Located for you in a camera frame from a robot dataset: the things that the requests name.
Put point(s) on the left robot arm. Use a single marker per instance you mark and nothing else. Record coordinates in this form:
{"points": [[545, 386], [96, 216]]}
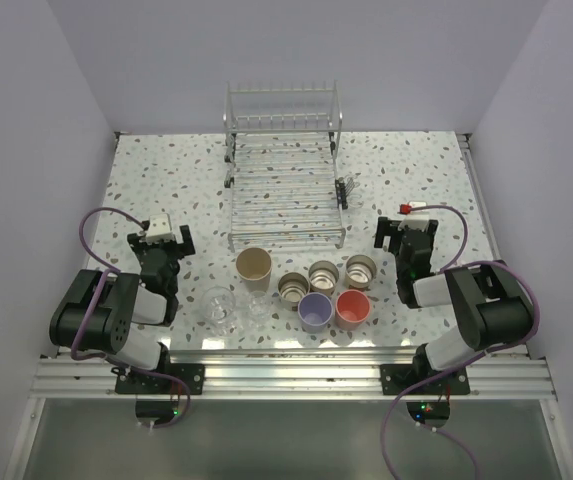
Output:
{"points": [[101, 311]]}

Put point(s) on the small clear glass cup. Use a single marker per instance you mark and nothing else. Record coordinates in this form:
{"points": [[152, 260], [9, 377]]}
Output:
{"points": [[258, 306]]}

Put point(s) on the red plastic cup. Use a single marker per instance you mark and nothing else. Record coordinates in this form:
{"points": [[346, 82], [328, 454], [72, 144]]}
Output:
{"points": [[352, 309]]}

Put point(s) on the tan paper cup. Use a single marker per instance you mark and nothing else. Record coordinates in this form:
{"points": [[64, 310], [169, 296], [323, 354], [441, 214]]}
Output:
{"points": [[254, 267]]}

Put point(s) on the steel cup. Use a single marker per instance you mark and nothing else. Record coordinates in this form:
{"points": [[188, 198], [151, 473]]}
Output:
{"points": [[360, 271], [292, 288], [323, 277]]}

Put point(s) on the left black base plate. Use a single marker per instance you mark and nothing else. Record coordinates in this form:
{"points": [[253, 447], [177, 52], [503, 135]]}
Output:
{"points": [[132, 383]]}

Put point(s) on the silver wire dish rack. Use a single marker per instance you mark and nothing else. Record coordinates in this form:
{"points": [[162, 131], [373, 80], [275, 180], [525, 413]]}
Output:
{"points": [[282, 143]]}

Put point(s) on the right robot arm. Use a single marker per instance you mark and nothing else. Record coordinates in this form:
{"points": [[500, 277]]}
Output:
{"points": [[493, 308]]}

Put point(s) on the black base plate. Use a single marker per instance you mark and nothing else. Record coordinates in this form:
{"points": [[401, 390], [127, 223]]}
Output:
{"points": [[397, 378], [132, 383]]}

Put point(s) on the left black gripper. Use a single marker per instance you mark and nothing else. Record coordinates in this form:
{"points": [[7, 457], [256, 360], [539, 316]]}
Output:
{"points": [[180, 249]]}

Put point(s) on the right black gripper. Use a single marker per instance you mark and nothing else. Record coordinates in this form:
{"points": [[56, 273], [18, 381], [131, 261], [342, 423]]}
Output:
{"points": [[387, 227]]}

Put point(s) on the aluminium frame rail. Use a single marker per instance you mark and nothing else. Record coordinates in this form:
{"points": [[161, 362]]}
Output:
{"points": [[300, 374]]}

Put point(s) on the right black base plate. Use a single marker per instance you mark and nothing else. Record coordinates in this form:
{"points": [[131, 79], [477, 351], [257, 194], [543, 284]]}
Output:
{"points": [[397, 378]]}

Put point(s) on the purple plastic cup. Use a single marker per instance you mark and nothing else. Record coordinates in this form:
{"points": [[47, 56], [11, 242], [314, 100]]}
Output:
{"points": [[315, 311]]}

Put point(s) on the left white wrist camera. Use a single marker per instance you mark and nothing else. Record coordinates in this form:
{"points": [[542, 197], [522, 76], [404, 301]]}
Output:
{"points": [[159, 229]]}

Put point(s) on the large clear glass cup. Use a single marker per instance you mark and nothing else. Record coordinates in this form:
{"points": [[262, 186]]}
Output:
{"points": [[217, 307]]}

